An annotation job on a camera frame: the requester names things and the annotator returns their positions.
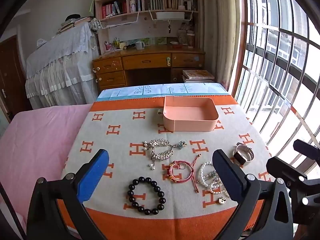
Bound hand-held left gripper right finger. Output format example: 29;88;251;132
212;149;293;240

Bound white lace furniture cover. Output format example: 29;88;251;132
25;21;101;107

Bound window with metal grille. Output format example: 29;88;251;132
231;0;320;180

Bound pink plastic box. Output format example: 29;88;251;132
163;95;219;132

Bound white wire basket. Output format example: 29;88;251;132
98;11;140;28
149;9;193;22

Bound pile of books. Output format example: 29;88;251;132
56;14;95;35

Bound white strap wristwatch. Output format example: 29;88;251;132
233;142;255;166

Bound blue printed cloth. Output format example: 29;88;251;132
97;83;232;103

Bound beige curtain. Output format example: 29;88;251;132
199;0;241;96

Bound pink cord bracelet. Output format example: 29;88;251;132
172;154;203;194

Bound jewellery pile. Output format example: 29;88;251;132
168;163;190;184

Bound rows of books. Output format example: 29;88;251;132
101;0;198;18

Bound pink bedsheet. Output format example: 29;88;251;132
0;103;94;232

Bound brown wooden door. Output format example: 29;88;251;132
0;35;28;123

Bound wooden desk with drawers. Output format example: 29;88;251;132
92;45;206;91

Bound silver rhinestone hair comb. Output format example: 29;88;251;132
147;139;176;162

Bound black bead bracelet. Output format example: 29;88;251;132
128;177;167;216

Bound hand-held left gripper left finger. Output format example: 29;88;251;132
26;149;110;240

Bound white flat box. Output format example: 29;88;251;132
155;11;186;20

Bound orange patterned blanket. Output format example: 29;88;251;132
57;94;273;240

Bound pearl bracelet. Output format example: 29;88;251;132
209;177;230;198
198;161;221;184

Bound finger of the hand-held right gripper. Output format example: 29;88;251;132
266;156;308;188
293;139;320;159

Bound glass jar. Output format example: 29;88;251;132
186;32;196;48
177;29;188;46

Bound stack of large books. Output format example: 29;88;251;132
182;69;216;84

